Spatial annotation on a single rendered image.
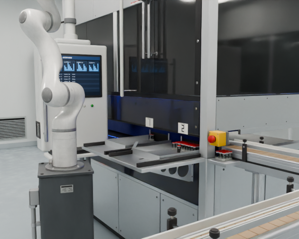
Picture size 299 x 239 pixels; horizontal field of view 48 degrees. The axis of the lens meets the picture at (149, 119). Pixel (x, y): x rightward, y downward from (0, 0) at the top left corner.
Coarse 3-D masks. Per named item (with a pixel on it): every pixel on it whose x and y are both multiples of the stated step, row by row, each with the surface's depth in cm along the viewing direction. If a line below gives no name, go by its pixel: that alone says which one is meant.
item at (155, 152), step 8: (160, 144) 201; (168, 144) 205; (136, 152) 187; (144, 152) 181; (152, 152) 194; (160, 152) 194; (168, 152) 194; (176, 152) 194; (184, 152) 178; (192, 152) 182; (152, 160) 175
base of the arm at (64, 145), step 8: (56, 136) 163; (64, 136) 162; (72, 136) 165; (56, 144) 163; (64, 144) 163; (72, 144) 165; (56, 152) 164; (64, 152) 163; (72, 152) 166; (56, 160) 164; (64, 160) 164; (72, 160) 166; (48, 168) 163; (56, 168) 163; (64, 168) 163; (72, 168) 163; (80, 168) 166
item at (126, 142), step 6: (114, 138) 222; (120, 138) 224; (126, 138) 227; (132, 138) 230; (138, 138) 233; (144, 138) 236; (108, 144) 215; (114, 144) 208; (120, 144) 202; (126, 144) 219; (132, 144) 219; (138, 144) 202; (144, 144) 205; (150, 144) 207
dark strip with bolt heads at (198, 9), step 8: (200, 0) 176; (200, 8) 176; (200, 16) 177; (200, 24) 177; (200, 32) 177; (200, 40) 178; (200, 48) 178; (200, 56) 179; (200, 64) 179; (200, 72) 180; (200, 80) 180
